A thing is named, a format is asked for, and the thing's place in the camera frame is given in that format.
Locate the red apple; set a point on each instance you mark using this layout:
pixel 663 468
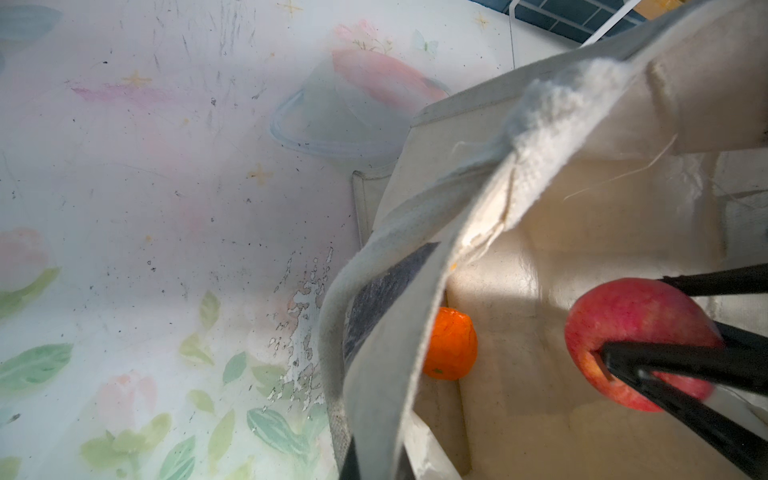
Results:
pixel 633 310

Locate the beige canvas grocery bag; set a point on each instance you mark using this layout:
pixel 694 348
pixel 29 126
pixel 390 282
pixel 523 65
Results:
pixel 643 155

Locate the large orange fruit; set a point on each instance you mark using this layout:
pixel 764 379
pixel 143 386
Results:
pixel 453 346

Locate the white wooden shelf rack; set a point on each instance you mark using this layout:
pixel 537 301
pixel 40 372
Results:
pixel 540 29

